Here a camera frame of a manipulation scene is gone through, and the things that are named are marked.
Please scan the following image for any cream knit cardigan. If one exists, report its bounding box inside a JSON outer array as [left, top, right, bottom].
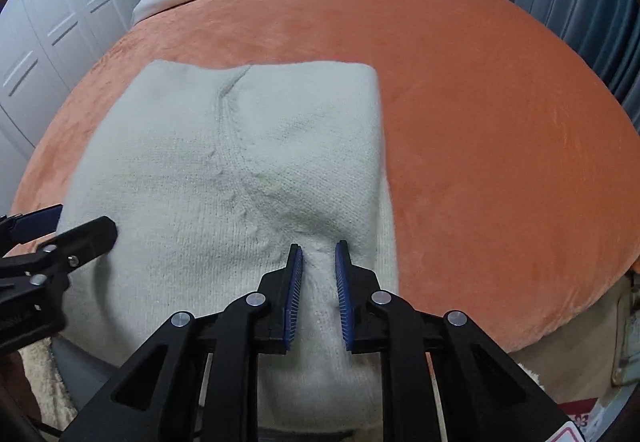
[[58, 60, 399, 433]]

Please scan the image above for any cream fluffy rug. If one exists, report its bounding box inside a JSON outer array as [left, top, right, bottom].
[[20, 338, 77, 430]]

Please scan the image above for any orange plush bed cover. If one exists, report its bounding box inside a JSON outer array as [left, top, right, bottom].
[[13, 0, 639, 351]]

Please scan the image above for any white wardrobe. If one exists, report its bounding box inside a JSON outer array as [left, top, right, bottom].
[[1, 0, 140, 214]]

